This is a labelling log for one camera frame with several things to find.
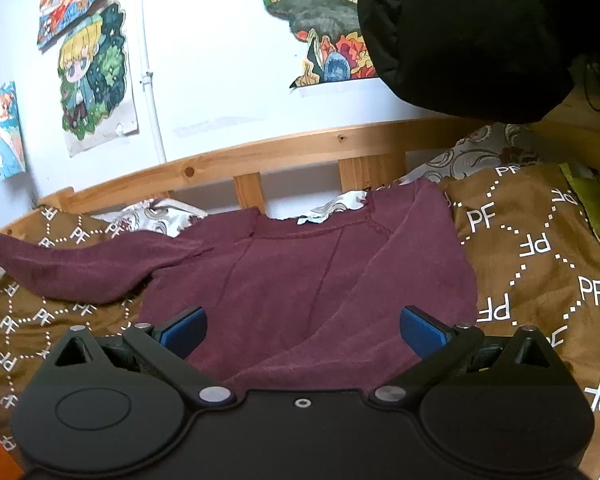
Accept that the brown printed blanket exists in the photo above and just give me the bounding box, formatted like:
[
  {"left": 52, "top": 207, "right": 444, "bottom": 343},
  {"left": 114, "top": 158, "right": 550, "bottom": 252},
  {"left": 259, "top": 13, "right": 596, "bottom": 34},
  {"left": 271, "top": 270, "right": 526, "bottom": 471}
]
[{"left": 0, "top": 160, "right": 600, "bottom": 480}]

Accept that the red-haired figure wall poster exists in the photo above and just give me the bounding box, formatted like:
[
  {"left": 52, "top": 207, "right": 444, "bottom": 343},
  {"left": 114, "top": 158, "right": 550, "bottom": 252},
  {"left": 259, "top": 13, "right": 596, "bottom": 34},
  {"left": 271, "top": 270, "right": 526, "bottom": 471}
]
[{"left": 36, "top": 0, "right": 112, "bottom": 52}]

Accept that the orange-haired figure wall poster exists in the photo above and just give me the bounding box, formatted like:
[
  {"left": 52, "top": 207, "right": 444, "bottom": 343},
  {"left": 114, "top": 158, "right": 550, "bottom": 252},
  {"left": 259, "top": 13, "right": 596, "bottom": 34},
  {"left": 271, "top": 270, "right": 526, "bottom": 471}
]
[{"left": 0, "top": 81, "right": 27, "bottom": 181}]

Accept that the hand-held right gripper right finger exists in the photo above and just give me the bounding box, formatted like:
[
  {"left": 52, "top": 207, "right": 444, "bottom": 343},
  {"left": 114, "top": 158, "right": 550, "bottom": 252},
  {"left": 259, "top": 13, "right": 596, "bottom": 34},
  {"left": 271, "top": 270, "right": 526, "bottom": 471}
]
[{"left": 367, "top": 305, "right": 564, "bottom": 407}]

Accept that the black cord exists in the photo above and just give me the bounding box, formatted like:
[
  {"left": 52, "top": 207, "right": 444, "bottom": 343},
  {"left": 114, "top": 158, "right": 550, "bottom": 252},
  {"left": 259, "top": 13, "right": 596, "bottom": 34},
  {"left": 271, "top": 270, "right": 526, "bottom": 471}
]
[{"left": 581, "top": 56, "right": 600, "bottom": 112}]

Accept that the colourful landscape wall poster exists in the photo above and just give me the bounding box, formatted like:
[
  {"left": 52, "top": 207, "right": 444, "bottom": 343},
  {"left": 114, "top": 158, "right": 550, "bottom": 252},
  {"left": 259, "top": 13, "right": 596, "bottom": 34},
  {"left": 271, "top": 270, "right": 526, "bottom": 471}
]
[{"left": 256, "top": 0, "right": 382, "bottom": 92}]

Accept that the black jacket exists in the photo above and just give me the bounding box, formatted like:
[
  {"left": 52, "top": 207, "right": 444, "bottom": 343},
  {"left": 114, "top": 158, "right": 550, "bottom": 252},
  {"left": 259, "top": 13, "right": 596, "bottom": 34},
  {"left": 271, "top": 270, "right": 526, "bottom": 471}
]
[{"left": 357, "top": 0, "right": 600, "bottom": 126}]

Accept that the blond figure wall poster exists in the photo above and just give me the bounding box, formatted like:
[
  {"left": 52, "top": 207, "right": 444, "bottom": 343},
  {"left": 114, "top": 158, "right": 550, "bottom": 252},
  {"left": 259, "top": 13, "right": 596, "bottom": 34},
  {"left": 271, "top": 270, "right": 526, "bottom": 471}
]
[{"left": 56, "top": 1, "right": 141, "bottom": 159}]

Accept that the green cloth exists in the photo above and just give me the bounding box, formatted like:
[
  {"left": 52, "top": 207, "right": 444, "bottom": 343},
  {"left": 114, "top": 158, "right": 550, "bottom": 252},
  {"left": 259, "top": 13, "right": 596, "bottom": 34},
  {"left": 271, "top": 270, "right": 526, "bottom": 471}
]
[{"left": 560, "top": 162, "right": 600, "bottom": 235}]

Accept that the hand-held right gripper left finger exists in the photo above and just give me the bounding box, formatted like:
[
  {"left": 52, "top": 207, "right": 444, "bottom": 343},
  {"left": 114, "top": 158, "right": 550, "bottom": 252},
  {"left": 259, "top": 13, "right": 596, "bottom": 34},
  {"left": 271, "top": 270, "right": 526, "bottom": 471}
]
[{"left": 54, "top": 306, "right": 232, "bottom": 407}]

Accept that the maroon sweater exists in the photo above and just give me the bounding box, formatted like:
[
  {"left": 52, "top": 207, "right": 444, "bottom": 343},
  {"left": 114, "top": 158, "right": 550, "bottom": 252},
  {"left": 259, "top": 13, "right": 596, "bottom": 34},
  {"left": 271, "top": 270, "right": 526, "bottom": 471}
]
[{"left": 0, "top": 178, "right": 477, "bottom": 385}]

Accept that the wooden bed frame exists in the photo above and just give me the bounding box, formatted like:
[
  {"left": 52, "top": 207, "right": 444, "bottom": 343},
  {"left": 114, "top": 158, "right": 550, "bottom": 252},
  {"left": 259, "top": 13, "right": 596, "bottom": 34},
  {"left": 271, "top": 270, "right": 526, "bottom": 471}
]
[{"left": 0, "top": 116, "right": 483, "bottom": 236}]

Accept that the white wall pipe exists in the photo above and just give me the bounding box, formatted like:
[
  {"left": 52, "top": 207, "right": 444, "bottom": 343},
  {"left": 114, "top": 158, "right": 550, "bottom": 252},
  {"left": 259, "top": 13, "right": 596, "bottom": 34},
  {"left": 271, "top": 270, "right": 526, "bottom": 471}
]
[{"left": 134, "top": 0, "right": 169, "bottom": 164}]

